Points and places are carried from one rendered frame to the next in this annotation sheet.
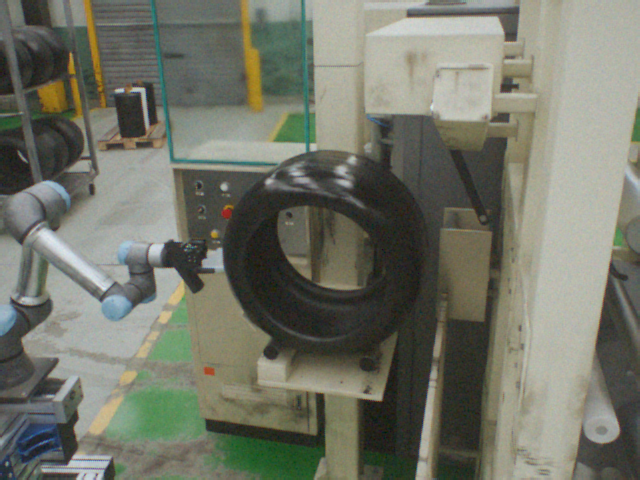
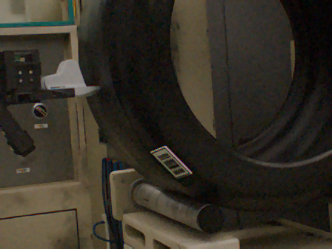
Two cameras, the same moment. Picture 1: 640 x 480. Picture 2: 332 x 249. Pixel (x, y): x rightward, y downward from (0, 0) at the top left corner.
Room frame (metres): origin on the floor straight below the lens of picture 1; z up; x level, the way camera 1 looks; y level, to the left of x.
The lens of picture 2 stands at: (0.63, 0.81, 1.11)
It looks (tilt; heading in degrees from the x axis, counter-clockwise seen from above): 3 degrees down; 325
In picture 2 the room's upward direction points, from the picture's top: 4 degrees counter-clockwise
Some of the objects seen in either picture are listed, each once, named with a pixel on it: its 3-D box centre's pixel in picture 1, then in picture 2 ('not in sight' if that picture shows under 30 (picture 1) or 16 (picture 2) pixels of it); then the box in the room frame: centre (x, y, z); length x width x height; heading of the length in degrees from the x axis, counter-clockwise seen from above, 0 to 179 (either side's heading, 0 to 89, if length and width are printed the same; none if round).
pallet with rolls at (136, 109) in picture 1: (135, 112); not in sight; (8.35, 2.47, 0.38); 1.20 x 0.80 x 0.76; 4
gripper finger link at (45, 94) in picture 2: (202, 268); (45, 94); (1.61, 0.35, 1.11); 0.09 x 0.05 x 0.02; 75
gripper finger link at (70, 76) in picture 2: (216, 261); (72, 78); (1.60, 0.30, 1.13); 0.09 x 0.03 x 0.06; 75
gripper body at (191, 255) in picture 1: (185, 255); (1, 80); (1.65, 0.40, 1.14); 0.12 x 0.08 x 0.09; 75
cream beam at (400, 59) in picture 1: (440, 58); not in sight; (1.41, -0.28, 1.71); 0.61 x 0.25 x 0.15; 165
